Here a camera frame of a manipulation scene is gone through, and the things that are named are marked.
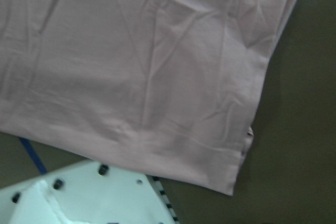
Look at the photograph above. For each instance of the pink Snoopy t-shirt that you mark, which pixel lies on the pink Snoopy t-shirt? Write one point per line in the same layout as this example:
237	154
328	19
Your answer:
163	87

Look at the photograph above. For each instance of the white pedestal column base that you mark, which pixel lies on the white pedestal column base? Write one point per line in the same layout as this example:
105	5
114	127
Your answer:
87	192

